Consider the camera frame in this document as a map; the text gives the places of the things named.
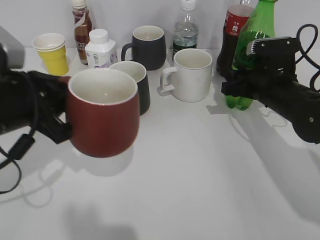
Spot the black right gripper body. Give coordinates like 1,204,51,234
246,37,320,144

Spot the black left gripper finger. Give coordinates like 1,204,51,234
27,70,71,100
36,110,72,145

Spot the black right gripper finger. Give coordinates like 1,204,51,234
221,69,260,98

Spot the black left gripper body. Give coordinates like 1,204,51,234
0,44,48,136

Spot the green soda bottle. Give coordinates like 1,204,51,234
225,0,276,111

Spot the red ceramic mug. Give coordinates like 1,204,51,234
66,68,140,158

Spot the grey left arm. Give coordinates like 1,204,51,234
0,28,72,144

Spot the yellow paper cup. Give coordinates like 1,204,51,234
32,33,69,76

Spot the white ceramic mug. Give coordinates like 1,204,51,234
159,48,213,103

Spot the small white milk bottle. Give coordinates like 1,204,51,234
85,29,118,69

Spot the cola bottle red label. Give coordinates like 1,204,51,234
216,0,254,80

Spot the brown drink bottle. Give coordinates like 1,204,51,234
71,0,94,65

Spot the clear water bottle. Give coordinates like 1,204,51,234
172,0,199,59

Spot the black mug front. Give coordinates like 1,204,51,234
109,60,151,116

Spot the black mug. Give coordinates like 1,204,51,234
109,60,151,116
121,25,167,71

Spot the black mug rear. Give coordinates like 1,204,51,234
121,25,167,71

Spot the black right cable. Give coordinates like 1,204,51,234
294,23,320,92

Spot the black cable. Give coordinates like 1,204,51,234
294,23,320,92
0,89,41,195

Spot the black left cable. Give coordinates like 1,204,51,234
0,89,41,195

